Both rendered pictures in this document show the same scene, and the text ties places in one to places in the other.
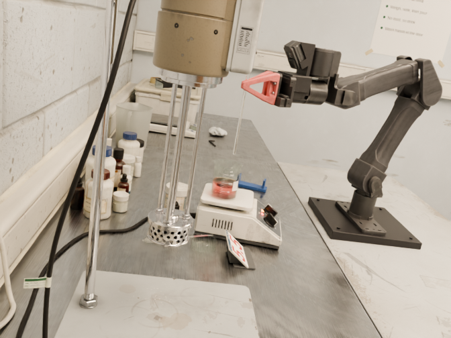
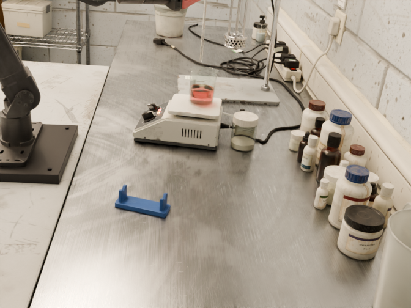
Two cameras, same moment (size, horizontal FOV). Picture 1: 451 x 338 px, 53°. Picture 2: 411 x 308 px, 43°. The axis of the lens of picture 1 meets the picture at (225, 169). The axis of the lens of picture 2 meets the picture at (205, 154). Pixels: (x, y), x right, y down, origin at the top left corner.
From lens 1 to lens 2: 2.14 m
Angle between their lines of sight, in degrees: 136
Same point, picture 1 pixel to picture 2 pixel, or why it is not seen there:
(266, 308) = (169, 92)
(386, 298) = (76, 96)
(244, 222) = not seen: hidden behind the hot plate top
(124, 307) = (247, 88)
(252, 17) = not seen: outside the picture
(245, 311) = (183, 87)
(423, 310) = (56, 91)
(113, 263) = (267, 110)
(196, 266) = not seen: hidden behind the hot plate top
